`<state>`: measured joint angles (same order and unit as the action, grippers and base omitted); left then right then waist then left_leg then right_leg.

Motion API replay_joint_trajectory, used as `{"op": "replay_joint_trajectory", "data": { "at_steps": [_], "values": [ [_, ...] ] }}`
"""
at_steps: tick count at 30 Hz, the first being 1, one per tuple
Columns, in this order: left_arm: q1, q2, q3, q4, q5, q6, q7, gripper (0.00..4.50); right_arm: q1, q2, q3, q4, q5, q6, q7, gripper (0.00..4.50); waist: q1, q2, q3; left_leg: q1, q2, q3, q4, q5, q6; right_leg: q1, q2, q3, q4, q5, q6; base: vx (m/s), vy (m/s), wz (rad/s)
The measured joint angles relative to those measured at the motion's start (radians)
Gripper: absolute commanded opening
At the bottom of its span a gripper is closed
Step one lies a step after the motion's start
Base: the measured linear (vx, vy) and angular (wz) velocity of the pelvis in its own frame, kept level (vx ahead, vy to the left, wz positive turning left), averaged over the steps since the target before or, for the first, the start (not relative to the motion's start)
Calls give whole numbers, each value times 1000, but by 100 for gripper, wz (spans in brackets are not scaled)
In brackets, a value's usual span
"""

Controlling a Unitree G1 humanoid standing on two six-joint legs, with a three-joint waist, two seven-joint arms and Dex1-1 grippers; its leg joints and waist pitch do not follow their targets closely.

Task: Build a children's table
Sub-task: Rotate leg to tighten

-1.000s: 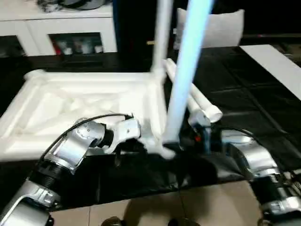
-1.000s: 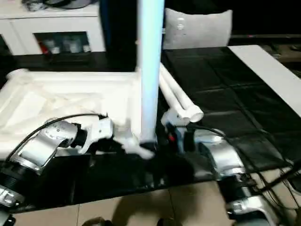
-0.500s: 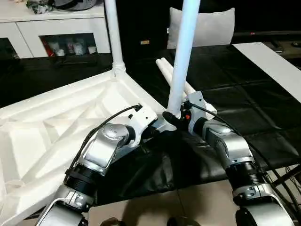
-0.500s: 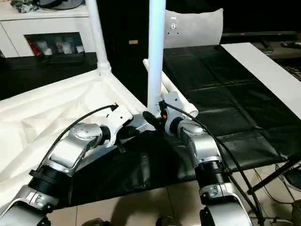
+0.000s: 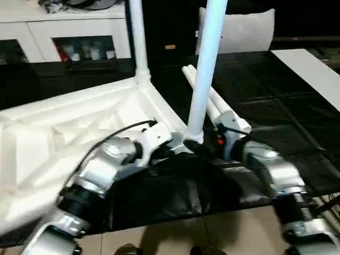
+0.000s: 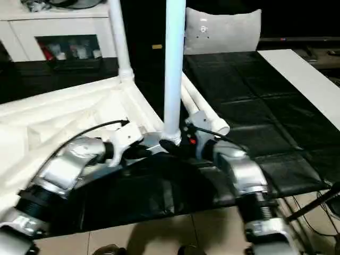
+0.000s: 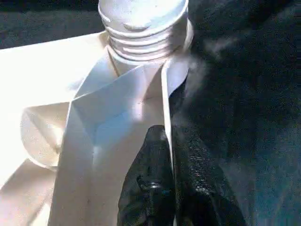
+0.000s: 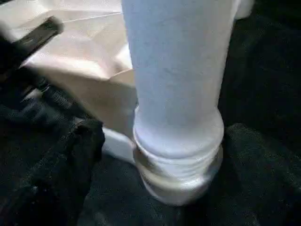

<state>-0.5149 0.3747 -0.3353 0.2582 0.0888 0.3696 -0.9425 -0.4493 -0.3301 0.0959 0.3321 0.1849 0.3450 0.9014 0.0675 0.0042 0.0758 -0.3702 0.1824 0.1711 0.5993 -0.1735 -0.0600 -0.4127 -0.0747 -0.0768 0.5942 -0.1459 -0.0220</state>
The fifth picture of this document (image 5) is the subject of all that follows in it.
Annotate white plastic table leg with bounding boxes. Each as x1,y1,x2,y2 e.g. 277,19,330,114
187,65,252,139
127,0,151,86
185,0,230,145
182,65,221,125

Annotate white plastic table top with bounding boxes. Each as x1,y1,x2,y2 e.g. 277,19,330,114
0,76,206,223

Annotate black mat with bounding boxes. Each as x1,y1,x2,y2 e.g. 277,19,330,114
0,52,340,236

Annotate grey cushion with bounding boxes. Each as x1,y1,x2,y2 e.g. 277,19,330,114
197,7,276,56

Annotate white board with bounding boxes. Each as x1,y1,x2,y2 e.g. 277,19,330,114
270,49,340,113

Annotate dark blue cabinet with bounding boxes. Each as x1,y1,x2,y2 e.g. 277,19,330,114
124,0,210,72

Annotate black bar red light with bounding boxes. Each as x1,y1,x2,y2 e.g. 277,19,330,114
273,37,340,43

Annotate white cabinet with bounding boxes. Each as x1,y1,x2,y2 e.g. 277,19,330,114
0,0,134,65

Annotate dark grey bag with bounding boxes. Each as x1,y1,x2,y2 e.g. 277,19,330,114
38,0,128,14

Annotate loose floor cables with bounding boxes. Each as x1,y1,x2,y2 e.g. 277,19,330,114
316,191,340,216

